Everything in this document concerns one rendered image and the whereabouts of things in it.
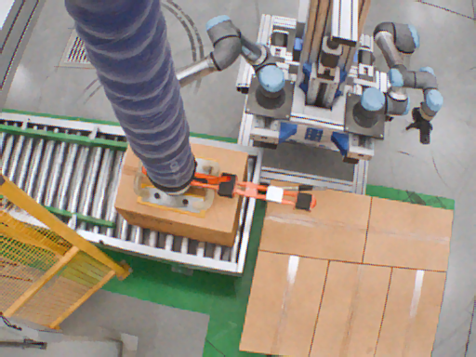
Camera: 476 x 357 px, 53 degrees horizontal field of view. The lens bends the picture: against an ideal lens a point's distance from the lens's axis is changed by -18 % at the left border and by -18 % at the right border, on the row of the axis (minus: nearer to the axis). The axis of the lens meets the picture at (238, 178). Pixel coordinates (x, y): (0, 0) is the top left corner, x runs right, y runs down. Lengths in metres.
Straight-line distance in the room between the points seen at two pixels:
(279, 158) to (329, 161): 0.32
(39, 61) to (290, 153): 2.21
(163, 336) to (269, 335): 0.86
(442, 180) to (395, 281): 1.11
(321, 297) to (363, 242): 0.39
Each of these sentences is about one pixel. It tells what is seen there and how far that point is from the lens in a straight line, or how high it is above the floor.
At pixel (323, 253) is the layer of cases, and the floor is 0.54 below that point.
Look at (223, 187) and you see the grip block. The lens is 2.58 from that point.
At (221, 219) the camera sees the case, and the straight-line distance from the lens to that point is 2.70.
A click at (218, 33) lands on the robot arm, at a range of 2.29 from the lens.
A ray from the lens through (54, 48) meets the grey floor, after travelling 4.49.
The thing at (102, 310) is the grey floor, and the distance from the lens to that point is 3.71.
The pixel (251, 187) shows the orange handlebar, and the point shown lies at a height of 1.09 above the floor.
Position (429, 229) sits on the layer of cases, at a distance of 3.29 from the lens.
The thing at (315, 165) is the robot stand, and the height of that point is 0.21.
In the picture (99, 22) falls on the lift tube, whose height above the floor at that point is 2.61.
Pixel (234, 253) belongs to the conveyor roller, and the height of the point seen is 0.55.
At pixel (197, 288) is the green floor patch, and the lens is 3.61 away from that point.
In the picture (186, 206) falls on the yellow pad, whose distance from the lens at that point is 2.70.
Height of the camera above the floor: 3.58
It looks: 73 degrees down
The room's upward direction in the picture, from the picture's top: 2 degrees counter-clockwise
